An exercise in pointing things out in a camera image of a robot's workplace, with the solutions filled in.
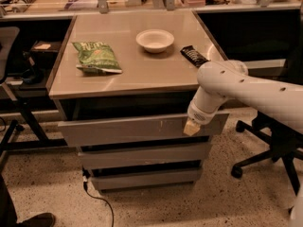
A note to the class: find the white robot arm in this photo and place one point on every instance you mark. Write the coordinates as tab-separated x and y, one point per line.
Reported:
279	122

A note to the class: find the grey drawer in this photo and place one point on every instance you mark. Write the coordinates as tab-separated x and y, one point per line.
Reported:
147	179
126	119
145	156

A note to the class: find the black office chair right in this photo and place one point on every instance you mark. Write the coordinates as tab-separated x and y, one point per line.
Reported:
284	143

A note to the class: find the green chip bag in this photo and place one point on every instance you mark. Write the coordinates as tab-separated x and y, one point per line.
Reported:
96	57

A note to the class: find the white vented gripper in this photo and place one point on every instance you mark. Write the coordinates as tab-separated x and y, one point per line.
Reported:
199	115

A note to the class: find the grey bottom drawer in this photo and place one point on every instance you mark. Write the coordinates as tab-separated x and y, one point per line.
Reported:
147	179

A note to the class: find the grey top drawer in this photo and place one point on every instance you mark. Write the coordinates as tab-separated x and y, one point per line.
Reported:
126	119

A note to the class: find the black box with label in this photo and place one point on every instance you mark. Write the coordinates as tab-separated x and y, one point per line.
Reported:
45	53

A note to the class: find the white bowl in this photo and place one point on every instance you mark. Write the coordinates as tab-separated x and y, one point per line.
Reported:
154	40

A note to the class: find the dark shoe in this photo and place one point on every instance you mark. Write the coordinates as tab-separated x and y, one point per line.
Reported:
41	220

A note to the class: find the grey office chair left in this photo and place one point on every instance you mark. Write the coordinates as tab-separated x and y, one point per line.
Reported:
8	35

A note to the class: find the grey middle drawer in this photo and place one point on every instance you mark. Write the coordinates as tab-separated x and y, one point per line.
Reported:
145	156

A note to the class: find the grey drawer cabinet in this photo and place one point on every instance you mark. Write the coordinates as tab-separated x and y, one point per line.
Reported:
143	73

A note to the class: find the black snack bar wrapper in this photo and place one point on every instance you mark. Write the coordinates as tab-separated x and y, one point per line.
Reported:
193	56

